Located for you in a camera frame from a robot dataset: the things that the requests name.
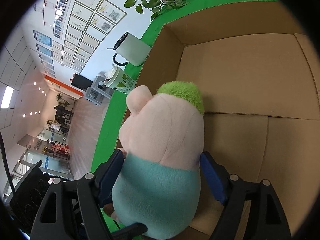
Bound pink plush pig toy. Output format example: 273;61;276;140
104;81;204;239

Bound grey plastic stool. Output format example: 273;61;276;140
84;76;113;106

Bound green patterned cup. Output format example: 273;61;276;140
104;64;136;94

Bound large open cardboard box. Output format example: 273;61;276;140
135;1;319;239

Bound black cable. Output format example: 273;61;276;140
0;130;16;198

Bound white mug black handle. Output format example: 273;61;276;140
108;31;151;67

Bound framed wall certificates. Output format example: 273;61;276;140
32;0;128;74

